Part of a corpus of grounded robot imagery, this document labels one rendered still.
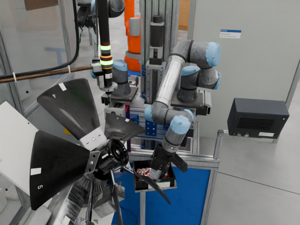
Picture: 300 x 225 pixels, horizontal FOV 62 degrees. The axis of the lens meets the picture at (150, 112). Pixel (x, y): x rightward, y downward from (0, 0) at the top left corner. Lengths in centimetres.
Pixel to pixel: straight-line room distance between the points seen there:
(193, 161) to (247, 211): 108
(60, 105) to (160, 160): 48
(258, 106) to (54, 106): 98
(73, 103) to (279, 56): 232
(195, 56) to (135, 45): 368
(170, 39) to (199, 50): 58
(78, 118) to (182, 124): 41
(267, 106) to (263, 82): 159
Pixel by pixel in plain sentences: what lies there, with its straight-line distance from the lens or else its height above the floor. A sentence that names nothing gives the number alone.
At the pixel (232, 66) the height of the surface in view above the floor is 94.
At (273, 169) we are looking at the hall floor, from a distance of 305.
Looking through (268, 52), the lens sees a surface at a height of 111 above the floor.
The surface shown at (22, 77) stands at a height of 154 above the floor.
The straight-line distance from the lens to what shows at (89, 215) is 97.
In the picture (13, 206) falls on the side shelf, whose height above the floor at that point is 86.
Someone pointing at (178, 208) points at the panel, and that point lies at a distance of 191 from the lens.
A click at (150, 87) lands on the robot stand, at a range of 189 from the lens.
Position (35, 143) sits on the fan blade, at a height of 141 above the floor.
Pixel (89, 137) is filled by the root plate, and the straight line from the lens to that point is 103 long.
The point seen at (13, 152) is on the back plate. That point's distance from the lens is 108.
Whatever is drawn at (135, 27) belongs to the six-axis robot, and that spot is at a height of 89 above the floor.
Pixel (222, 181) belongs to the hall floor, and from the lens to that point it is 271.
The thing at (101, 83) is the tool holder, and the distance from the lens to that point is 94.
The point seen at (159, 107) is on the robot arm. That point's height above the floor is 130.
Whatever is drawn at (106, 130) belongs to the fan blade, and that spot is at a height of 118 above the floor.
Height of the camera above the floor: 185
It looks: 30 degrees down
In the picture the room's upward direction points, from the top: 1 degrees clockwise
